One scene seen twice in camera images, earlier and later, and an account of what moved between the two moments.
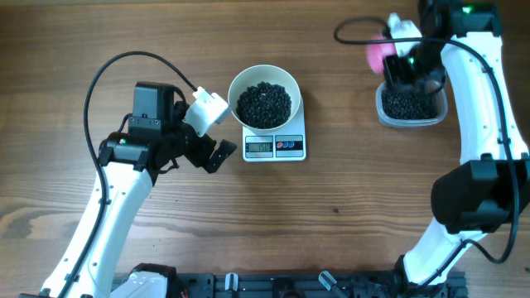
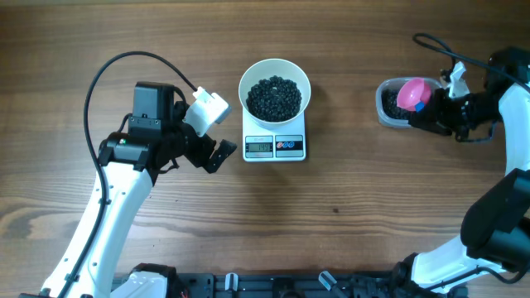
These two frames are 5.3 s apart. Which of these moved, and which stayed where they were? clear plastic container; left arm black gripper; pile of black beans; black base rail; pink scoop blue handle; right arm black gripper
Moved: right arm black gripper; pile of black beans; pink scoop blue handle
Stayed: black base rail; left arm black gripper; clear plastic container
